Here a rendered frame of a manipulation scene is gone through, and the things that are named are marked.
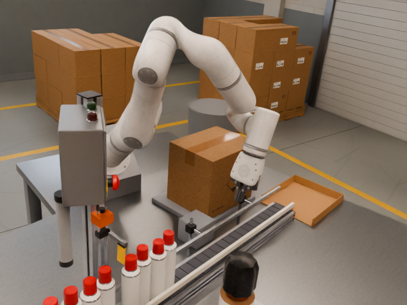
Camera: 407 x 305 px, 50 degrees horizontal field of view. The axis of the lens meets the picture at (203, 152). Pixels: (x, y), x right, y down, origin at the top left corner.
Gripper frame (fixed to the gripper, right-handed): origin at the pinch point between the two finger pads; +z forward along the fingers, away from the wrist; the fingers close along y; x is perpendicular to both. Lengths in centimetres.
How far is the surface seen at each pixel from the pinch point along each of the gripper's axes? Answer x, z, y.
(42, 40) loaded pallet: 138, -25, -359
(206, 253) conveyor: -5.3, 22.5, -2.2
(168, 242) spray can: -33.2, 13.5, 0.8
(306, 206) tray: 56, 5, 4
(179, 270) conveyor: -18.0, 27.1, -2.5
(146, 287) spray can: -38.8, 26.2, 2.0
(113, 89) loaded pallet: 175, 1, -274
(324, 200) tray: 67, 1, 7
